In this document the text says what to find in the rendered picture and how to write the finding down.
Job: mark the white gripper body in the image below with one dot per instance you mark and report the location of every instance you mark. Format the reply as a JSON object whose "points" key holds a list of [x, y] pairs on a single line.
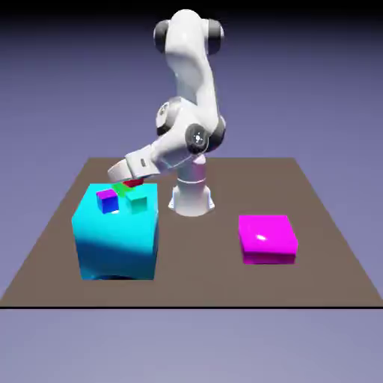
{"points": [[119, 172]]}

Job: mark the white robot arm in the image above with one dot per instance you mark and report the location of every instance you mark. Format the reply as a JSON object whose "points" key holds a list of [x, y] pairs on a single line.
{"points": [[191, 89]]}

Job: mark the small green cube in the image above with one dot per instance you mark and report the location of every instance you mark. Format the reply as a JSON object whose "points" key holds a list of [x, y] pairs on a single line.
{"points": [[120, 189]]}

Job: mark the small red cube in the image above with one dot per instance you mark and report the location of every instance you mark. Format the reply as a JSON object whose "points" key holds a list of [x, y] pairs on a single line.
{"points": [[133, 182]]}

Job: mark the small blue cube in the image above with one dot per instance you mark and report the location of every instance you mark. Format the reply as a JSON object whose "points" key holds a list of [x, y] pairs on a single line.
{"points": [[107, 202]]}

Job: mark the small teal cube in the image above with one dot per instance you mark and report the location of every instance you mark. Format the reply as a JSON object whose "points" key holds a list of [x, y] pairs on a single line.
{"points": [[137, 202]]}

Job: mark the large cyan box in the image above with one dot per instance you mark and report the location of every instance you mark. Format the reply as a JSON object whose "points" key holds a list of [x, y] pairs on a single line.
{"points": [[115, 236]]}

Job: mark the large magenta box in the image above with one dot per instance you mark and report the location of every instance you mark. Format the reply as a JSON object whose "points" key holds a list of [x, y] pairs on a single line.
{"points": [[266, 236]]}

